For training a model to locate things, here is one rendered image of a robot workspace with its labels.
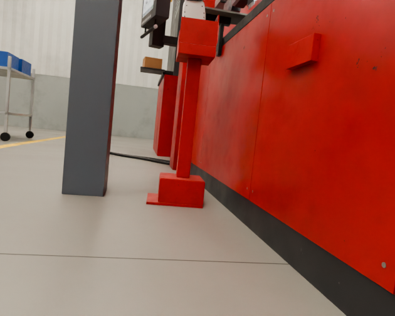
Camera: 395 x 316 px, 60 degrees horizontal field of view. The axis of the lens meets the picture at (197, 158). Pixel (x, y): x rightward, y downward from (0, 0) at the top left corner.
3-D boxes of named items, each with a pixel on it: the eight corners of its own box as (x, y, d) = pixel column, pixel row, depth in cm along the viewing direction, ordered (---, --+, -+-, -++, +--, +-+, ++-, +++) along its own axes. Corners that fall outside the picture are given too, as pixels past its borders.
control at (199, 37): (175, 61, 164) (179, 23, 162) (208, 66, 166) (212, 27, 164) (178, 52, 144) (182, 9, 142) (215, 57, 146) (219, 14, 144)
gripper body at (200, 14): (204, 3, 152) (204, 29, 153) (181, 2, 150) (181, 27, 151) (207, -3, 144) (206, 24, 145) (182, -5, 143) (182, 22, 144)
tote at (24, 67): (-10, 73, 455) (-9, 59, 454) (30, 78, 464) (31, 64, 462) (-22, 68, 420) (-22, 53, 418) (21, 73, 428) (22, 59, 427)
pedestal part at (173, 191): (147, 195, 168) (149, 170, 167) (197, 199, 171) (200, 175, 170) (145, 204, 148) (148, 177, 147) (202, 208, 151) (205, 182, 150)
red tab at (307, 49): (284, 69, 102) (288, 46, 101) (291, 70, 102) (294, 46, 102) (310, 60, 87) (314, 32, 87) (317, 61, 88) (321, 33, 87)
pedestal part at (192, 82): (175, 175, 162) (187, 59, 157) (188, 176, 162) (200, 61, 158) (176, 177, 156) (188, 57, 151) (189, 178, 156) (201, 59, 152)
